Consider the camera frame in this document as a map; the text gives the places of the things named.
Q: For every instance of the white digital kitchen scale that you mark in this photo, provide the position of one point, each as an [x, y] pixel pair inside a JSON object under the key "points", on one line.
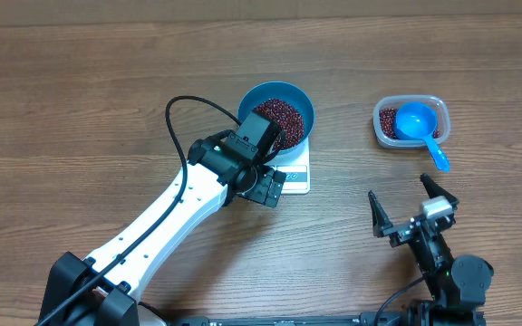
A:
{"points": [[295, 163]]}

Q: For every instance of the clear plastic food container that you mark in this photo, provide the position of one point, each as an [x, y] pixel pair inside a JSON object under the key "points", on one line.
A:
{"points": [[396, 101]]}

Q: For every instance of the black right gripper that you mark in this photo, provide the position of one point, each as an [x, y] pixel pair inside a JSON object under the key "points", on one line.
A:
{"points": [[401, 232]]}

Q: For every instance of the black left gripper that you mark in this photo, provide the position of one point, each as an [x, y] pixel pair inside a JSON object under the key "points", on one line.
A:
{"points": [[269, 186]]}

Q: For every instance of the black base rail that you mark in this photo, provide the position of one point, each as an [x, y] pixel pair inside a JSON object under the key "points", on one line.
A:
{"points": [[364, 319]]}

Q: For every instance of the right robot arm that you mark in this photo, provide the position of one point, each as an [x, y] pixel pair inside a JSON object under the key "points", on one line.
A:
{"points": [[457, 285]]}

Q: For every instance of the red beans in bowl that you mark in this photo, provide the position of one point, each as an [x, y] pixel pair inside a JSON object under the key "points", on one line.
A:
{"points": [[288, 118]]}

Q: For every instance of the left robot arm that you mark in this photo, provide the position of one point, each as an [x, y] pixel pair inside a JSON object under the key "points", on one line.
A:
{"points": [[106, 287]]}

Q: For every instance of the blue plastic measuring scoop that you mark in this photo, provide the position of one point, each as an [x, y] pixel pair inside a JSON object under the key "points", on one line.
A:
{"points": [[440, 159]]}

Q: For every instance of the red adzuki beans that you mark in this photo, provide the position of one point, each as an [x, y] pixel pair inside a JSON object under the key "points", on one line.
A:
{"points": [[385, 122]]}

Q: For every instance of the blue metal bowl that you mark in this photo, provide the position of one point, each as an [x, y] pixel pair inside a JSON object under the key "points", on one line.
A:
{"points": [[283, 91]]}

